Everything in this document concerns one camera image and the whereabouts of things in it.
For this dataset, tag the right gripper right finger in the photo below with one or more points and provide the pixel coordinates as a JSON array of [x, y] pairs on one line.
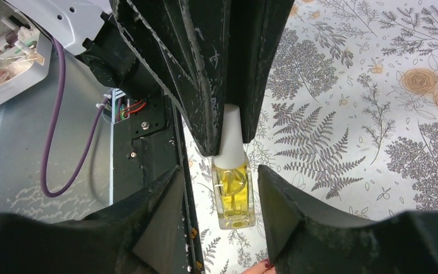
[[306, 235]]

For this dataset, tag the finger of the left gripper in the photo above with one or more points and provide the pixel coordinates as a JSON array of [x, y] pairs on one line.
[[255, 31], [184, 45]]

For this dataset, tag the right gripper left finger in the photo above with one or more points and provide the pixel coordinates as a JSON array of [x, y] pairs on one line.
[[135, 235]]

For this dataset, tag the person's hand dark nails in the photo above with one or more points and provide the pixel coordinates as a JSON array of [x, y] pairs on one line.
[[261, 267]]

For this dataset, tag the floral patterned table cloth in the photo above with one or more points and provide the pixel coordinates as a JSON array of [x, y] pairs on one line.
[[350, 112]]

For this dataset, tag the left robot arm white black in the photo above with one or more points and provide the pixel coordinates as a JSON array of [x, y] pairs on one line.
[[91, 34]]

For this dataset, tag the yellow nail polish bottle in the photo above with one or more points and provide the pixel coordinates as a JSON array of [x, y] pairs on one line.
[[232, 176]]

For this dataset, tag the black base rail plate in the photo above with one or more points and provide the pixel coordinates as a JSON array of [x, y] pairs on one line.
[[149, 162]]

